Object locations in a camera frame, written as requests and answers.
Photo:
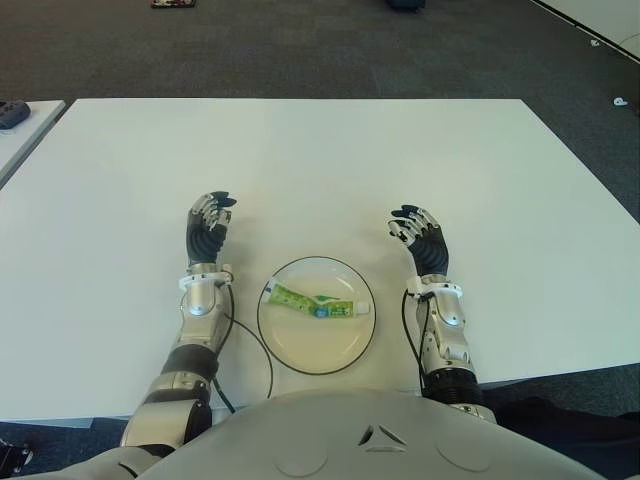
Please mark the white side table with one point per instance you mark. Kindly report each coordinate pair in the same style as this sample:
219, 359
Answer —
25, 142

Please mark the grey robot torso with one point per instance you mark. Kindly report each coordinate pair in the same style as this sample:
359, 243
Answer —
380, 440

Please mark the dark game controller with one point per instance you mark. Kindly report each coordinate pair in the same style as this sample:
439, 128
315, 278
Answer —
10, 114

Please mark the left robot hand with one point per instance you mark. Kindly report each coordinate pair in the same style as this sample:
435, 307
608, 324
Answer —
205, 240

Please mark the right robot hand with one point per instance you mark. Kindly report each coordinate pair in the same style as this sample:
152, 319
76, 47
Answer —
430, 250

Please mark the green white toothpaste tube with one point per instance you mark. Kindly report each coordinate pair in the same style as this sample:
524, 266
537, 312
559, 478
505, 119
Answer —
300, 301

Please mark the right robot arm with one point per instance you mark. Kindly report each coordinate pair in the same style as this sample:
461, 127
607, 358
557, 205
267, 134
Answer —
450, 345

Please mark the dark blue floor object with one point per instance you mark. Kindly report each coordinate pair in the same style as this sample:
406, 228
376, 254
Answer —
406, 4

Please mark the white background table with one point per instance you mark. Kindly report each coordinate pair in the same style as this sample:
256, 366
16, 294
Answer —
600, 17

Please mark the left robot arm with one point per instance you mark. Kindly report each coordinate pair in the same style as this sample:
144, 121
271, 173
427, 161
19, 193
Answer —
195, 340

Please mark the red black floor object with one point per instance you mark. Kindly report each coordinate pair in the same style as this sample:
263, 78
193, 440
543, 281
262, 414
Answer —
174, 3

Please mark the white plate with black rim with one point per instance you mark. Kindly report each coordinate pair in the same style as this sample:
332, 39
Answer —
310, 345

